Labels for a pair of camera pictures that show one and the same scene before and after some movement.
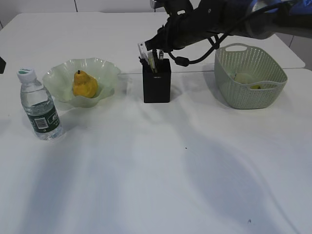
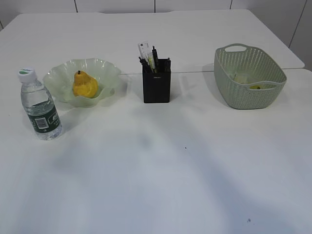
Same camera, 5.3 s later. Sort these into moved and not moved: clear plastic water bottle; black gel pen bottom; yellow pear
Moved: black gel pen bottom
Not moved: yellow pear; clear plastic water bottle
